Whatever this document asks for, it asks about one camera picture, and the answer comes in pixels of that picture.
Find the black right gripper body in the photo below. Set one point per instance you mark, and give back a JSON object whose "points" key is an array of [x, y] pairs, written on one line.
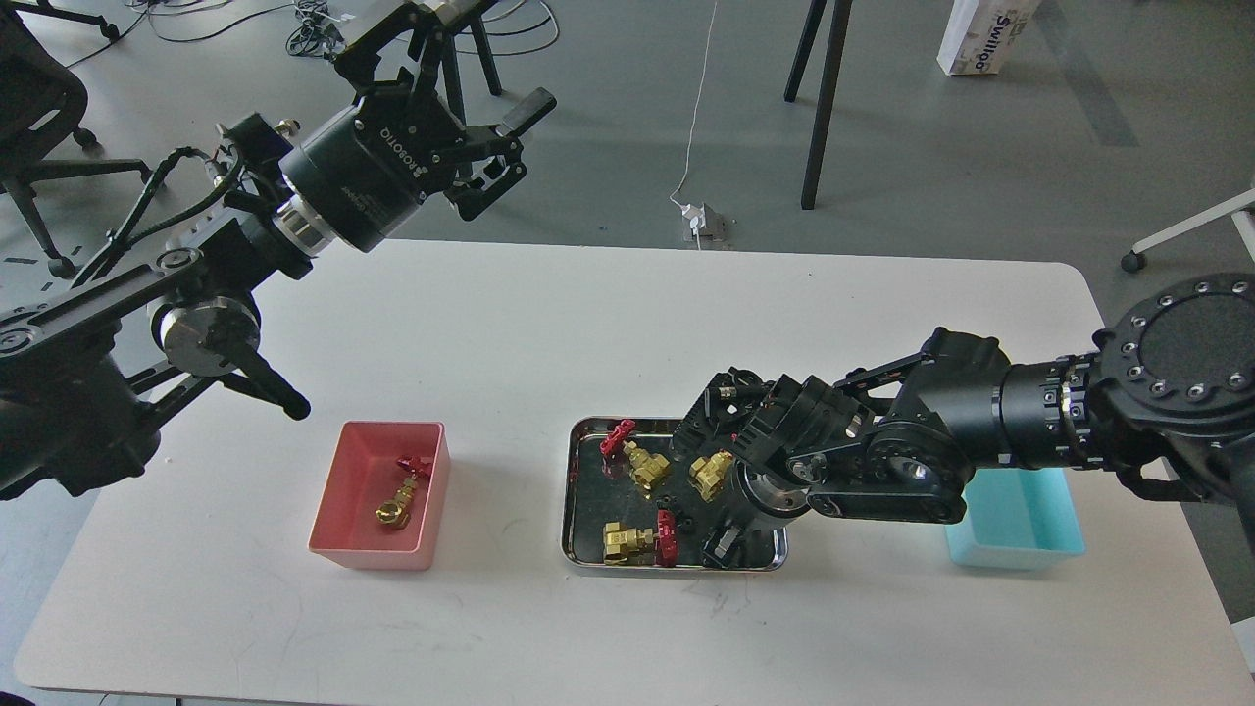
{"points": [[759, 502]]}

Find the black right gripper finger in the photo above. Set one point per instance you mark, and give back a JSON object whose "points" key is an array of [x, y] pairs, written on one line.
{"points": [[726, 548]]}

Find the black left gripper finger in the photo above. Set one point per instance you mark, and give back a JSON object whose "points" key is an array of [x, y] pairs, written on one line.
{"points": [[432, 26], [496, 151]]}

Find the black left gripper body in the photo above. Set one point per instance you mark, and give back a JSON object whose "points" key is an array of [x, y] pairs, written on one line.
{"points": [[369, 168]]}

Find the brass valve red handle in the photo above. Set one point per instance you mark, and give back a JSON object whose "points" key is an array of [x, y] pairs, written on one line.
{"points": [[707, 474], [623, 457], [628, 546], [394, 514]]}

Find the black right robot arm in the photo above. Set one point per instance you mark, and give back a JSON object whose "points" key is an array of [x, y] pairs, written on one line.
{"points": [[1165, 402]]}

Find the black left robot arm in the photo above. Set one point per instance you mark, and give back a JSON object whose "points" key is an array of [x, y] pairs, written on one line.
{"points": [[90, 377]]}

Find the light blue plastic box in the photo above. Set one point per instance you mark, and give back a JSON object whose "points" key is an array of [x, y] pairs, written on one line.
{"points": [[1017, 519]]}

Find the pink plastic box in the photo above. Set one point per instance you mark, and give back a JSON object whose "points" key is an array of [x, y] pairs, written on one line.
{"points": [[363, 474]]}

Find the white printed cardboard box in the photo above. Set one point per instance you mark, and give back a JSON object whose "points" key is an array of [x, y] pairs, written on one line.
{"points": [[980, 35]]}

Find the stainless steel tray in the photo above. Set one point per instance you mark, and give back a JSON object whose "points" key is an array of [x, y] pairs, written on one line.
{"points": [[592, 500]]}

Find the black office chair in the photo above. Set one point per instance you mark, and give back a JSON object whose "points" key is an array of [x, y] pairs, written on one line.
{"points": [[42, 103]]}

